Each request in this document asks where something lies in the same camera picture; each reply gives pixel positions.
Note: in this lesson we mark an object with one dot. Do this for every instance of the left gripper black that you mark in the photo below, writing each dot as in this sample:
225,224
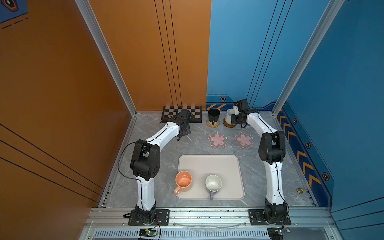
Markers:
187,130

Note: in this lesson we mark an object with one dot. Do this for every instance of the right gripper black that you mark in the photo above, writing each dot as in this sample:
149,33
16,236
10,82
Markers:
233,121

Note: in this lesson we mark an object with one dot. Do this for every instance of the brown wooden round coaster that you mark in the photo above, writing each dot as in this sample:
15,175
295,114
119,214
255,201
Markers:
228,125

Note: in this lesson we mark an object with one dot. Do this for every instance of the woven rattan round coaster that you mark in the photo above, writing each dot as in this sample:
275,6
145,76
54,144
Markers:
212,125

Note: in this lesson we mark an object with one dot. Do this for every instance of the black mug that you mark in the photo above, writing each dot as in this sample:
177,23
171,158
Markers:
214,115

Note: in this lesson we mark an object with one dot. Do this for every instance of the pink flower coaster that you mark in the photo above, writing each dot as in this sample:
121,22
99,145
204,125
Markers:
218,140
244,140

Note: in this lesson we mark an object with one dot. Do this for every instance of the orange pink mug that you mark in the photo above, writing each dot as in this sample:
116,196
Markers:
184,182

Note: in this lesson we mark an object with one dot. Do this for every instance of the white mug purple handle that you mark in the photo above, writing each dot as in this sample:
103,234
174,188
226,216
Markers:
213,185

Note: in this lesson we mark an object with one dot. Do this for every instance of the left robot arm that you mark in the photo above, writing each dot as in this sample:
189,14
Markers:
146,162

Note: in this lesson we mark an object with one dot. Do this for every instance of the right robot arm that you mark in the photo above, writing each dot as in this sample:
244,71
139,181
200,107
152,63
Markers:
272,150

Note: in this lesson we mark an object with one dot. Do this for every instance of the black white chessboard box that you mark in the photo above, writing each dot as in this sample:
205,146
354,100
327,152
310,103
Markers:
170,111

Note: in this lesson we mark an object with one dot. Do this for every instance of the beige plastic tray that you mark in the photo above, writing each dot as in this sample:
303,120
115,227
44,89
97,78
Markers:
226,167

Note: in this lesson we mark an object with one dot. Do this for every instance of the small brass bell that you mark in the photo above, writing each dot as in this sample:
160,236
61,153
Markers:
301,190

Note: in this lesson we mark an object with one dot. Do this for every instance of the left green circuit board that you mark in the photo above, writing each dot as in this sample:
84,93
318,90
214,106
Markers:
148,233

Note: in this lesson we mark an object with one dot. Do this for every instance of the green circuit board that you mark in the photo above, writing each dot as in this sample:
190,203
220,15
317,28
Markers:
148,233
278,234

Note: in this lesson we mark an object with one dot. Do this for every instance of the right green circuit board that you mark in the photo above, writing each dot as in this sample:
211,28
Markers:
278,234

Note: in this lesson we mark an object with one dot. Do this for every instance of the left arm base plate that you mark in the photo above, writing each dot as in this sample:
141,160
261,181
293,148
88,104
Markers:
161,217

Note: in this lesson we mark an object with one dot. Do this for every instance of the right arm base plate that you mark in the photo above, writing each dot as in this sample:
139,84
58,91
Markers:
258,217

